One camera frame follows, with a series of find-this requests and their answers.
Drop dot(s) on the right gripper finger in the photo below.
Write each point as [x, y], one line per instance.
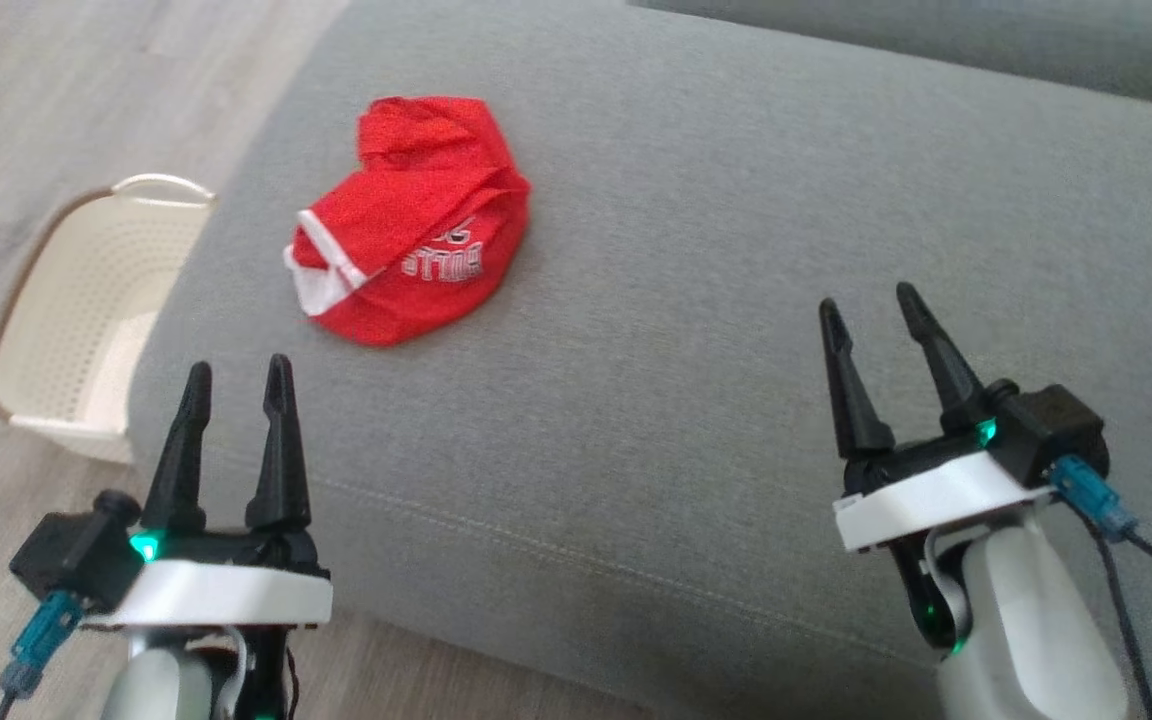
[946, 370]
[854, 400]

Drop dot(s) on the grey sofa back cushion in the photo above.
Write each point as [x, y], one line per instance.
[936, 30]

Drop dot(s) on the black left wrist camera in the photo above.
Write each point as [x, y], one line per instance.
[66, 560]

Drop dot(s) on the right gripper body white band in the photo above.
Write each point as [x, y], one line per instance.
[936, 490]

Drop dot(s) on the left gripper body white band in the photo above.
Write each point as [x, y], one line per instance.
[226, 595]

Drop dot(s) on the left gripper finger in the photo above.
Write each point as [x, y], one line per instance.
[181, 460]
[279, 460]

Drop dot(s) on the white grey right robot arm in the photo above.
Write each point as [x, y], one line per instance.
[1026, 620]

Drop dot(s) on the red basketball shorts white trim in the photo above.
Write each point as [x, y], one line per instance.
[416, 230]

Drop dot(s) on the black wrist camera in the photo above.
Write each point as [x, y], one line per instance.
[1056, 425]
[66, 560]

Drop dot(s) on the grey sofa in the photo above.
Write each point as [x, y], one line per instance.
[636, 400]

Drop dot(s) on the cream perforated laundry basket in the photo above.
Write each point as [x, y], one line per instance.
[86, 300]

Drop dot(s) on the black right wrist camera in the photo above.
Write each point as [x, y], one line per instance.
[1056, 425]

